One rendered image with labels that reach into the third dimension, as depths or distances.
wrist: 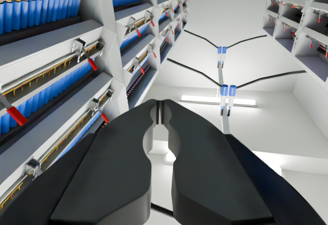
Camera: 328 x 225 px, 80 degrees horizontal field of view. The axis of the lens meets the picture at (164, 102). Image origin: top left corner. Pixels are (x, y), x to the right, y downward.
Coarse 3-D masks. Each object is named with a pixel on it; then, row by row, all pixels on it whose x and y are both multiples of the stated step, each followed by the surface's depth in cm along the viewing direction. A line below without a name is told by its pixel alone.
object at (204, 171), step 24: (168, 120) 11; (192, 120) 10; (168, 144) 10; (192, 144) 8; (216, 144) 8; (192, 168) 7; (216, 168) 7; (240, 168) 7; (192, 192) 6; (216, 192) 6; (240, 192) 6; (192, 216) 6; (216, 216) 6; (240, 216) 6; (264, 216) 6
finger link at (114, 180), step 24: (120, 120) 10; (144, 120) 10; (96, 144) 8; (120, 144) 8; (144, 144) 9; (96, 168) 7; (120, 168) 7; (144, 168) 7; (72, 192) 6; (96, 192) 6; (120, 192) 6; (144, 192) 6; (72, 216) 5; (96, 216) 5; (120, 216) 6; (144, 216) 7
